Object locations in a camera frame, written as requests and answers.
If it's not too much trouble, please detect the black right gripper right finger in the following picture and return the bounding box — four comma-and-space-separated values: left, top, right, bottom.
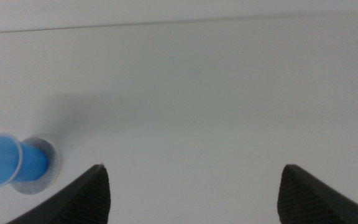
277, 164, 358, 224

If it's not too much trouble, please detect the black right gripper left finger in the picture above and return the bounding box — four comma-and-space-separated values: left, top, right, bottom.
6, 164, 112, 224

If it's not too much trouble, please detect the blue plastic cup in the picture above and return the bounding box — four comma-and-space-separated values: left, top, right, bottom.
0, 133, 50, 189

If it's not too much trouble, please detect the grey round cup mat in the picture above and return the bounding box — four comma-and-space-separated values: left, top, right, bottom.
10, 136, 60, 196

